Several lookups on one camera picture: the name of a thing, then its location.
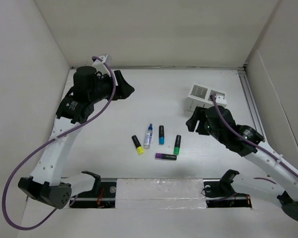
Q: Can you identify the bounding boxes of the green highlighter marker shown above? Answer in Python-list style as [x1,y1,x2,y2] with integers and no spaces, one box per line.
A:
[173,135,181,155]

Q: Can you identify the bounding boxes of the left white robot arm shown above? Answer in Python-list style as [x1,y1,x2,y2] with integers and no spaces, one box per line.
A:
[18,66,135,209]

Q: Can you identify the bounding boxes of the purple highlighter marker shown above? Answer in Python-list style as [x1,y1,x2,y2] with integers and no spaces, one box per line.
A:
[155,153,177,161]

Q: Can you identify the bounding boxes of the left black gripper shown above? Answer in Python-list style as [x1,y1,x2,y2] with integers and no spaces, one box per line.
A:
[89,70,134,104]

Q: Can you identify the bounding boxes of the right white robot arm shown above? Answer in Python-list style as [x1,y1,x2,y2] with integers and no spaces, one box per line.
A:
[186,106,298,221]

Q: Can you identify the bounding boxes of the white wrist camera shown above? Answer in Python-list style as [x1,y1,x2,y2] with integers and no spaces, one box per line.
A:
[209,90,227,108]
[91,54,111,75]

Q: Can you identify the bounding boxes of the small clear spray bottle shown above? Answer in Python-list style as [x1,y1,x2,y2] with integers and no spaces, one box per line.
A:
[144,123,153,149]

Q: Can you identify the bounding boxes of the aluminium side rail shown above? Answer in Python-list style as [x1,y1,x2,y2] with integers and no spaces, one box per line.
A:
[237,67,266,139]

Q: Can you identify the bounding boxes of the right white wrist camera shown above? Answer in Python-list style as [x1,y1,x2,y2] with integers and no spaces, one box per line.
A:
[209,90,227,108]

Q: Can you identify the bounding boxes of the blue highlighter marker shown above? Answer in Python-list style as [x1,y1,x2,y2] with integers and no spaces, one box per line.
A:
[158,125,165,145]

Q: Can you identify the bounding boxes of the metal base rail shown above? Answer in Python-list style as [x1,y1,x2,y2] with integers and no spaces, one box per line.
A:
[71,178,252,210]

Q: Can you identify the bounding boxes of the yellow highlighter marker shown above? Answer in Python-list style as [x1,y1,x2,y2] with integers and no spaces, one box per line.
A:
[132,135,144,155]

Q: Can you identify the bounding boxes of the white slotted desk organizer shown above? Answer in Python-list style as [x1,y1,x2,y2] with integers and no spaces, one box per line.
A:
[184,83,226,112]

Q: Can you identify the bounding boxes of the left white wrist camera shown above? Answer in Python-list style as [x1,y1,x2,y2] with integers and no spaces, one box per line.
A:
[91,54,111,75]

